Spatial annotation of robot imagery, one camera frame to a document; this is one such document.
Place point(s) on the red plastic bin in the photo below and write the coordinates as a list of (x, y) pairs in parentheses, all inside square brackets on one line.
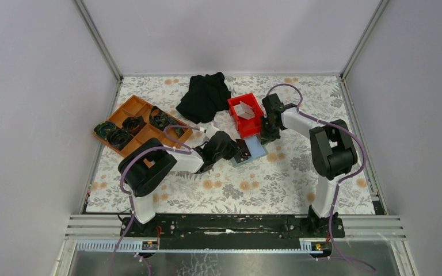
[(246, 128)]

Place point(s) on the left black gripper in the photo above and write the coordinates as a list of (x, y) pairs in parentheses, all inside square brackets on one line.
[(233, 148)]

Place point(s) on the black cloth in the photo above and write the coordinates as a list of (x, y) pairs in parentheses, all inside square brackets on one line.
[(206, 96)]

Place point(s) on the credit cards stack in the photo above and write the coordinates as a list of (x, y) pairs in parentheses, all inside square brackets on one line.
[(244, 111)]

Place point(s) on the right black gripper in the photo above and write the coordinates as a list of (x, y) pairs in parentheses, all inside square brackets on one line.
[(267, 137)]

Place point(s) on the floral table mat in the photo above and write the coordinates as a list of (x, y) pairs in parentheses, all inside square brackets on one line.
[(281, 182)]

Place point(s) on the grey-green card holder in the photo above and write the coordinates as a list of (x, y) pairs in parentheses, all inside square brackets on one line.
[(257, 150)]

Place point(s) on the wooden divided organizer tray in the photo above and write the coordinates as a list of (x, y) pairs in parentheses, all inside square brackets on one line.
[(133, 116)]

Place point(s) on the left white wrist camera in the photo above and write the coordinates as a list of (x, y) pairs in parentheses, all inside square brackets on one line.
[(211, 131)]

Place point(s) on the rolled dark patterned tie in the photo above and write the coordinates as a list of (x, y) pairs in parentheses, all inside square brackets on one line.
[(103, 129)]

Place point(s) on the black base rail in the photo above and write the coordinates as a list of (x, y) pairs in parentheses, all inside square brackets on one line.
[(234, 232)]

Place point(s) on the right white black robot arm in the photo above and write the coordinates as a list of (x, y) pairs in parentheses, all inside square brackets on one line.
[(332, 149)]

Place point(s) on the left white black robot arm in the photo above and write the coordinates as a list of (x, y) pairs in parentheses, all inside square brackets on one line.
[(143, 171)]

